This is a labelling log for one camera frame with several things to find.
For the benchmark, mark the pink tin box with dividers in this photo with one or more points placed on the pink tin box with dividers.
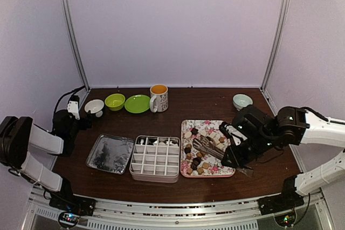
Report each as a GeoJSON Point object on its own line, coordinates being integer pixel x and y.
{"type": "Point", "coordinates": [154, 163]}

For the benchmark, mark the metal tongs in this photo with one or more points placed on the metal tongs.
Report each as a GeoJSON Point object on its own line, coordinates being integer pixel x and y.
{"type": "Point", "coordinates": [205, 144]}

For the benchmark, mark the white oval chocolate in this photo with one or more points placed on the white oval chocolate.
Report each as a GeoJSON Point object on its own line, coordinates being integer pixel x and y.
{"type": "Point", "coordinates": [203, 132]}
{"type": "Point", "coordinates": [187, 135]}

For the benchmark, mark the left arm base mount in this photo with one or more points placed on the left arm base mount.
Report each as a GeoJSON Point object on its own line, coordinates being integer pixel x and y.
{"type": "Point", "coordinates": [72, 207]}

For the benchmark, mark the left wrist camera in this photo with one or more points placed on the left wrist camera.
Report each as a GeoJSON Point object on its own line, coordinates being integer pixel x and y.
{"type": "Point", "coordinates": [73, 106]}

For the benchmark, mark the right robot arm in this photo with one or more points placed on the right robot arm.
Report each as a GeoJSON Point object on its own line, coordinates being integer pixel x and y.
{"type": "Point", "coordinates": [291, 126]}

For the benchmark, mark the white mug with orange inside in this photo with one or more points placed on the white mug with orange inside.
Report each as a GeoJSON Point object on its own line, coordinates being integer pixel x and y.
{"type": "Point", "coordinates": [158, 98]}

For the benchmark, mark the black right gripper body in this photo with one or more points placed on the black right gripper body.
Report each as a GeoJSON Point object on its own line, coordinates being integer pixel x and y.
{"type": "Point", "coordinates": [260, 144]}

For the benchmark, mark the green plate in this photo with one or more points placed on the green plate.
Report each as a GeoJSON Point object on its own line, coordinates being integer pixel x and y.
{"type": "Point", "coordinates": [137, 104]}

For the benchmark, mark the front aluminium rail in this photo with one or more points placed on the front aluminium rail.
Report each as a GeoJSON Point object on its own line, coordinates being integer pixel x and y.
{"type": "Point", "coordinates": [238, 214]}

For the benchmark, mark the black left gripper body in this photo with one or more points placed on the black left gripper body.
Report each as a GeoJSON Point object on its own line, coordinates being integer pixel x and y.
{"type": "Point", "coordinates": [84, 125]}

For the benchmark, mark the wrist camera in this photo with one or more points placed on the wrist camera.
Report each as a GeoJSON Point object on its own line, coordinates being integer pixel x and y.
{"type": "Point", "coordinates": [73, 106]}
{"type": "Point", "coordinates": [229, 131]}

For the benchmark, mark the tan Sweet chocolate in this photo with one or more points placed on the tan Sweet chocolate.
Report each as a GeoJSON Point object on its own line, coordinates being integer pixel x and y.
{"type": "Point", "coordinates": [205, 165]}

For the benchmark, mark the white black bowl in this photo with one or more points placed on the white black bowl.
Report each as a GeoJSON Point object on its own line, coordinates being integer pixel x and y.
{"type": "Point", "coordinates": [95, 108]}

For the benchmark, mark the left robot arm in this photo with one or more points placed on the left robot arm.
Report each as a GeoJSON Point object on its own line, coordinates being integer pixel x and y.
{"type": "Point", "coordinates": [19, 135]}

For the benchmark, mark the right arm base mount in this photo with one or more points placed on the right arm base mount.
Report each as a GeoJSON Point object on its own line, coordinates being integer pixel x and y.
{"type": "Point", "coordinates": [283, 205]}

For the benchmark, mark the green bowl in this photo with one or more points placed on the green bowl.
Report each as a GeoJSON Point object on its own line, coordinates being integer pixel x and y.
{"type": "Point", "coordinates": [115, 102]}

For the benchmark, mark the pale blue ceramic bowl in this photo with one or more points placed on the pale blue ceramic bowl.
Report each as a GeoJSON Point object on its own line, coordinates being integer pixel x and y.
{"type": "Point", "coordinates": [241, 101]}

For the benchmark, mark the white oval chocolate upper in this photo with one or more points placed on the white oval chocolate upper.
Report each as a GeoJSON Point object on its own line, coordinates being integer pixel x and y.
{"type": "Point", "coordinates": [203, 132]}

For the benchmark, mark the left aluminium frame post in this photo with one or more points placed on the left aluminium frame post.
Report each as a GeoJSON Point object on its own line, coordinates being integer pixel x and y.
{"type": "Point", "coordinates": [73, 42]}

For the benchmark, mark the right aluminium frame post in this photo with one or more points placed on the right aluminium frame post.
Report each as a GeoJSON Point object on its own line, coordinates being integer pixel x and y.
{"type": "Point", "coordinates": [283, 13]}

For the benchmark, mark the aluminium frame post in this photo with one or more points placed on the aluminium frame post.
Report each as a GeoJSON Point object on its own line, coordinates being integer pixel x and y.
{"type": "Point", "coordinates": [283, 13]}
{"type": "Point", "coordinates": [73, 42]}

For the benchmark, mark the pink bunny tin lid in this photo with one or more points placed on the pink bunny tin lid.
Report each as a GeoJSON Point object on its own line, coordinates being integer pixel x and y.
{"type": "Point", "coordinates": [110, 154]}

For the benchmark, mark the dark square chocolate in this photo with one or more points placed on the dark square chocolate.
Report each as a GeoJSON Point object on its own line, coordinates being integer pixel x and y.
{"type": "Point", "coordinates": [194, 131]}

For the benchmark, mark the floral pink tray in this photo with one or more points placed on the floral pink tray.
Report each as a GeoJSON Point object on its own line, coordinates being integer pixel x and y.
{"type": "Point", "coordinates": [191, 159]}

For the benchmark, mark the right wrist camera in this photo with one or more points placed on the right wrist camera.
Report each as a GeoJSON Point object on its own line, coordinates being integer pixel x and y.
{"type": "Point", "coordinates": [229, 131]}

